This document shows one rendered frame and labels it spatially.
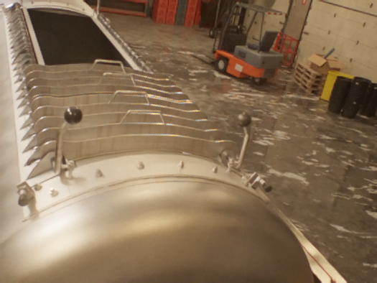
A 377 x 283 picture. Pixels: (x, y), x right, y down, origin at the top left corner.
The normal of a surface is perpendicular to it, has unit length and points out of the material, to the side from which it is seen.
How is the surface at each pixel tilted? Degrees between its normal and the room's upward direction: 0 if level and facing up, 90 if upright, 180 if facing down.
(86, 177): 19
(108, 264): 66
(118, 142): 90
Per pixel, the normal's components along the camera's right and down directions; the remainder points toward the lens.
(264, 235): 0.65, -0.15
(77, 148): 0.36, 0.44
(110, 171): -0.03, -0.88
